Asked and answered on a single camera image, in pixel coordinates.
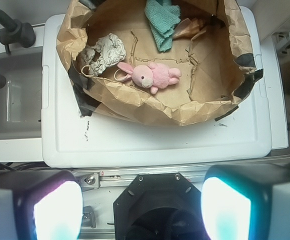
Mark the aluminium extrusion rail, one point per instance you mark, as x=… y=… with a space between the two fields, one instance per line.
x=194 y=172

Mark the peach crumpled fabric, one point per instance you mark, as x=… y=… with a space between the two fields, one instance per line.
x=188 y=28

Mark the crumpled grey-white cloth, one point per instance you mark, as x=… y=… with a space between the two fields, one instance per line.
x=107 y=52

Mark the white plastic bin lid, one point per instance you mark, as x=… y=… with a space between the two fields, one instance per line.
x=70 y=140

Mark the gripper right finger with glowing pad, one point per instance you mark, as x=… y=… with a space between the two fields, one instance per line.
x=246 y=202

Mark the white sink basin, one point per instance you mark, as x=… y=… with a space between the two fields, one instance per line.
x=21 y=102

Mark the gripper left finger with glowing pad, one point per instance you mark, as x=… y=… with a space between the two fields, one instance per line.
x=40 y=205

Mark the teal blue cloth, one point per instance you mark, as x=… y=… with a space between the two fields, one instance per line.
x=163 y=18

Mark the brown paper bag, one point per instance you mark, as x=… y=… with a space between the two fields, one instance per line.
x=158 y=62

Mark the pink plush bunny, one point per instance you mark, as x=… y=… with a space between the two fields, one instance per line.
x=154 y=76

